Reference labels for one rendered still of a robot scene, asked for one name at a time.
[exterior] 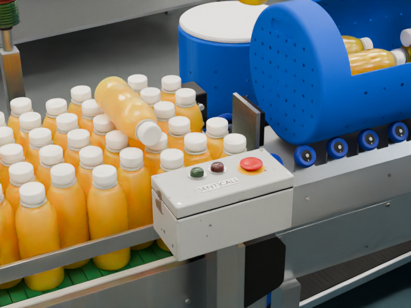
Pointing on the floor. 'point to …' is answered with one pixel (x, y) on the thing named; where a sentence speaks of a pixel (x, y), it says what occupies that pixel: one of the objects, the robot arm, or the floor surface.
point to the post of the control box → (222, 277)
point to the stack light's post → (11, 76)
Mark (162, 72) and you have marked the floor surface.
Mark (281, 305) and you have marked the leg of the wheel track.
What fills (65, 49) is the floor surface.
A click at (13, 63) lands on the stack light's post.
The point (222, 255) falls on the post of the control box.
